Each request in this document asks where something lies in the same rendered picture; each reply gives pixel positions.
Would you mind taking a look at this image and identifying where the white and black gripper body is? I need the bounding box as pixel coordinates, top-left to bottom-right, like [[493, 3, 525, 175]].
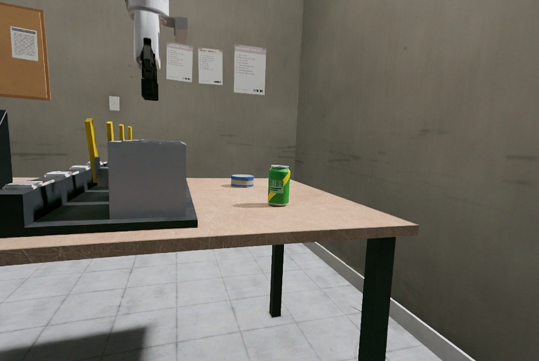
[[129, 10, 167, 71]]

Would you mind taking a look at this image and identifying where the green drink can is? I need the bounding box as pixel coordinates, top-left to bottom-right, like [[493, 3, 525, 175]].
[[268, 165, 290, 207]]

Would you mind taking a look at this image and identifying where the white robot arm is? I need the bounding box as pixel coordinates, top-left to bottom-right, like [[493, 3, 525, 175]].
[[126, 0, 188, 43]]

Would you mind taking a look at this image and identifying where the round tin with blue-rimmed lid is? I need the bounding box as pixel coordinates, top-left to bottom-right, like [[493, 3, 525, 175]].
[[231, 175, 254, 188]]

